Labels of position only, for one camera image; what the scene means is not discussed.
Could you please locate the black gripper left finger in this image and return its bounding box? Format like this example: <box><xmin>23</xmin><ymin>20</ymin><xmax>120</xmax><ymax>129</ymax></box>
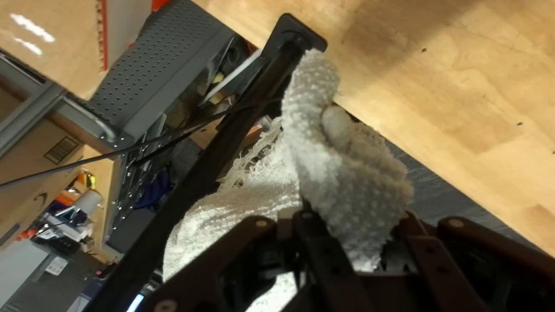
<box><xmin>151</xmin><ymin>209</ymin><xmax>375</xmax><ymax>312</ymax></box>

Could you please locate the white cloth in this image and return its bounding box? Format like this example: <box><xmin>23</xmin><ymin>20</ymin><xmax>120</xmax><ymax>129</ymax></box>
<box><xmin>161</xmin><ymin>47</ymin><xmax>416</xmax><ymax>312</ymax></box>

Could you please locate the black camera stand pole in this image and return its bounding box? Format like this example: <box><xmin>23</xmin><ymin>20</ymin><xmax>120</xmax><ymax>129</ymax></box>
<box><xmin>83</xmin><ymin>13</ymin><xmax>330</xmax><ymax>312</ymax></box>

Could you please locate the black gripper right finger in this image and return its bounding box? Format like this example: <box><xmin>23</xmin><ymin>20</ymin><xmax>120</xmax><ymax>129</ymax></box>
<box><xmin>380</xmin><ymin>210</ymin><xmax>555</xmax><ymax>312</ymax></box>

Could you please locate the grey perforated metal panel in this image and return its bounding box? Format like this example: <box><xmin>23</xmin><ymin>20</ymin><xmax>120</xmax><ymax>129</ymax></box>
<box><xmin>85</xmin><ymin>0</ymin><xmax>236</xmax><ymax>141</ymax></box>

